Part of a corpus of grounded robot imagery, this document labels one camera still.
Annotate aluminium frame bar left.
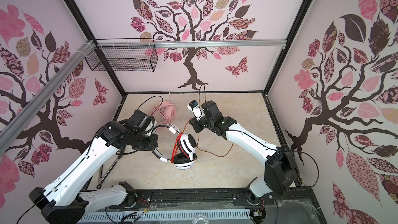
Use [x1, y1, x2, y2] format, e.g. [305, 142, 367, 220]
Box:
[1, 40, 95, 154]

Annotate white perforated cable tray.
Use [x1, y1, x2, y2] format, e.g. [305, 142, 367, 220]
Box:
[79, 209, 251, 224]

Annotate metal tongs black tips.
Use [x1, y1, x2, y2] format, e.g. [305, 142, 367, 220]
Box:
[96, 149, 125, 189]

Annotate aluminium frame bar back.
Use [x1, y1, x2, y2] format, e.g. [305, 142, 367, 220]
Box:
[96, 39, 287, 48]

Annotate red headphone cable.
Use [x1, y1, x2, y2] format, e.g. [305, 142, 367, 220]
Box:
[170, 118, 234, 164]

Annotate white black headphones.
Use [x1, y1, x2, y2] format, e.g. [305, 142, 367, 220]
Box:
[151, 124, 198, 170]

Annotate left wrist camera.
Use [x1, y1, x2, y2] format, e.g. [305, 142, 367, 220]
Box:
[144, 117, 155, 135]

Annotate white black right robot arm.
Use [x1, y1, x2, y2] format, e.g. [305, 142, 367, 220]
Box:
[187, 100, 299, 198]

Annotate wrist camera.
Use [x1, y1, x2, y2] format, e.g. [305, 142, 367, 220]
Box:
[187, 100, 205, 120]
[144, 117, 155, 135]

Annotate black wire basket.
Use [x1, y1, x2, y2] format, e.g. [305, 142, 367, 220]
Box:
[85, 37, 158, 72]

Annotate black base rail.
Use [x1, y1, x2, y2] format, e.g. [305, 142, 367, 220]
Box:
[119, 188, 265, 209]

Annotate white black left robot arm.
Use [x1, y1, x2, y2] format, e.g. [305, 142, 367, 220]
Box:
[29, 110, 158, 224]

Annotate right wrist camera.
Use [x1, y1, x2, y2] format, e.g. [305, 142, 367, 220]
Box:
[187, 100, 205, 120]

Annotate aluminium frame bar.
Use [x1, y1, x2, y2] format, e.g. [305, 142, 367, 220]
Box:
[96, 39, 287, 48]
[1, 40, 95, 154]

